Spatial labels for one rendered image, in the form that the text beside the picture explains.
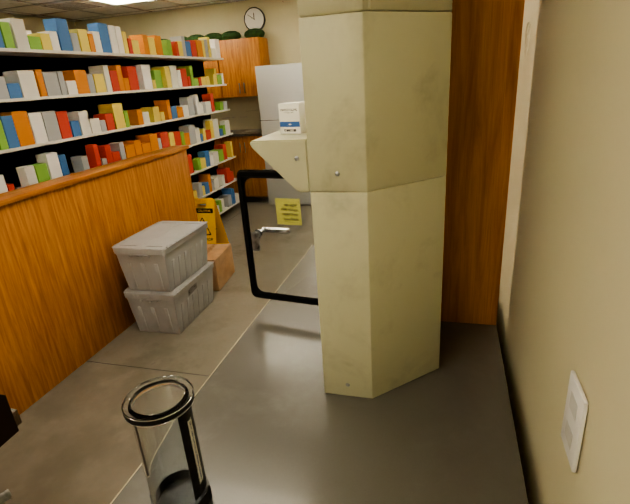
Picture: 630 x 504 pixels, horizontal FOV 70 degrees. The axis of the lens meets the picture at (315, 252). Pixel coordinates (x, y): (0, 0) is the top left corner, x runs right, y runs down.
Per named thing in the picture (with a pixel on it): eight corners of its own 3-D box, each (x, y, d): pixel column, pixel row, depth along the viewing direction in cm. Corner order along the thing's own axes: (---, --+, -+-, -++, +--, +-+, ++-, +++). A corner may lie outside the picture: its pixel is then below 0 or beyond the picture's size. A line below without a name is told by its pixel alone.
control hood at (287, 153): (345, 161, 116) (343, 121, 112) (310, 192, 87) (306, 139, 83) (302, 162, 119) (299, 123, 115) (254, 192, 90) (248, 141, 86)
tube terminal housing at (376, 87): (440, 329, 126) (451, 20, 98) (437, 407, 97) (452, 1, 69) (351, 322, 133) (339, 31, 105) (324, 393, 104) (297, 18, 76)
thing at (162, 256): (215, 261, 355) (209, 220, 343) (173, 295, 301) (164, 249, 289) (168, 258, 366) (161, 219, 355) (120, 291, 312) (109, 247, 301)
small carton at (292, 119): (312, 130, 97) (311, 101, 95) (300, 133, 93) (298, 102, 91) (293, 130, 99) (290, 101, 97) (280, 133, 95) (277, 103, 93)
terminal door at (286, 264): (344, 309, 130) (337, 170, 116) (251, 296, 142) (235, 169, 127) (345, 308, 131) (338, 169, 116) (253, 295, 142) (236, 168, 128)
